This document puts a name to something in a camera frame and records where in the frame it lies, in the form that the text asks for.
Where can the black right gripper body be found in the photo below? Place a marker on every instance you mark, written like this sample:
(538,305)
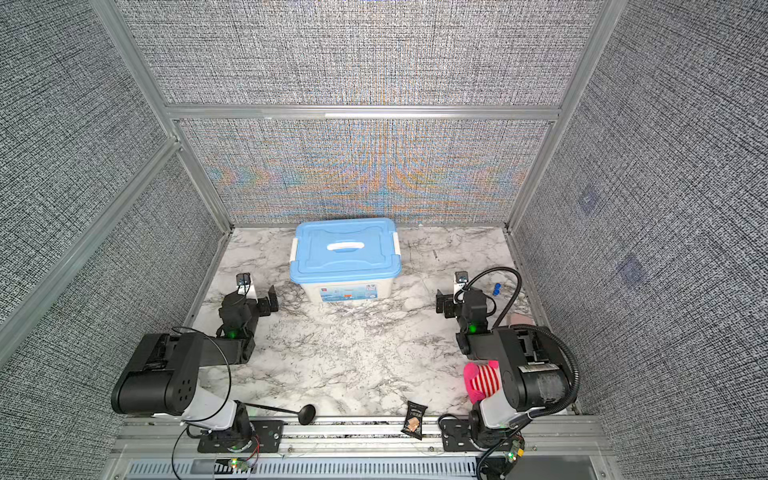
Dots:
(454,310)

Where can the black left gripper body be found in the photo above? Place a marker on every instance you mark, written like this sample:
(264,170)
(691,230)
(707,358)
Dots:
(261,309)

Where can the white plastic storage bin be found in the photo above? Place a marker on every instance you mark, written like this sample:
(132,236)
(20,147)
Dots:
(348,291)

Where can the blue plastic bin lid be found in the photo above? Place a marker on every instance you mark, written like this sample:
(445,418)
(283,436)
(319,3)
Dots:
(345,251)

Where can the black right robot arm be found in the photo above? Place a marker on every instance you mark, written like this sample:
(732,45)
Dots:
(516,373)

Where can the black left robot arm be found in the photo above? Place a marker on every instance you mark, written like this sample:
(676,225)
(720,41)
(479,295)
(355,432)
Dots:
(161,377)

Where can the pink white plush toy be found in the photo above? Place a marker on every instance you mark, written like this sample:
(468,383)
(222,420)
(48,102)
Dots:
(482,380)

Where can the black snack packet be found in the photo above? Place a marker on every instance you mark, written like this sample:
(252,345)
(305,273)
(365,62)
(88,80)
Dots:
(413,421)

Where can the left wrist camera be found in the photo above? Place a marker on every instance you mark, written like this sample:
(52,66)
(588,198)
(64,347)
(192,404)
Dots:
(244,283)

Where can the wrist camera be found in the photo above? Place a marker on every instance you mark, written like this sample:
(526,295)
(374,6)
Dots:
(461,278)
(244,283)

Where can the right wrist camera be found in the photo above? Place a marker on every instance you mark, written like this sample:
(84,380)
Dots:
(461,278)

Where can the black long handled spoon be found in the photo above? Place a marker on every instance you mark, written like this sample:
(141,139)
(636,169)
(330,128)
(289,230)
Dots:
(305,415)

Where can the aluminium front rail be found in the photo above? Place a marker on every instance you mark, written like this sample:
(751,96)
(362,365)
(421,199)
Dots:
(557,447)

